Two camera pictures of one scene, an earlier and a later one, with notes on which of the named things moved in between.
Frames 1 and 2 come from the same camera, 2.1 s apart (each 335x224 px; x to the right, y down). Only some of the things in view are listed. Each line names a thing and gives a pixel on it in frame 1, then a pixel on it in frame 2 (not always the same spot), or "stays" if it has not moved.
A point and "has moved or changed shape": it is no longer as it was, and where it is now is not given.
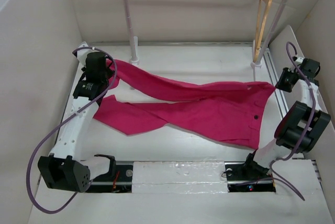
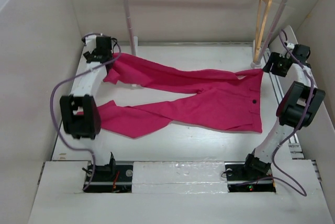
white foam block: [179, 177] stays
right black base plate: [248, 177] stays
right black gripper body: [283, 83] -> [279, 62]
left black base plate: [119, 180] stays
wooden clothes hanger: [268, 0] stays
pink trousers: [228, 113] has moved or changed shape
